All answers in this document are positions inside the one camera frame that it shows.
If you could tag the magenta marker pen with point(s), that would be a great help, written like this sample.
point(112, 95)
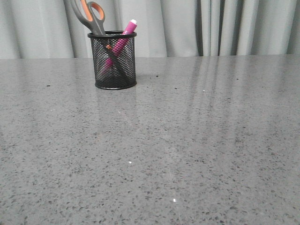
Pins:
point(114, 52)

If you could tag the grey orange handled scissors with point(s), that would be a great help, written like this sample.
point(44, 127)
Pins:
point(93, 17)

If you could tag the black mesh pen cup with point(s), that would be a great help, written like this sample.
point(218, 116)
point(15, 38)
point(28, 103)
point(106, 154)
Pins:
point(115, 78)

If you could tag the grey curtain backdrop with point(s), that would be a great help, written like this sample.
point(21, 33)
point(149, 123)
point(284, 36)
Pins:
point(34, 29)

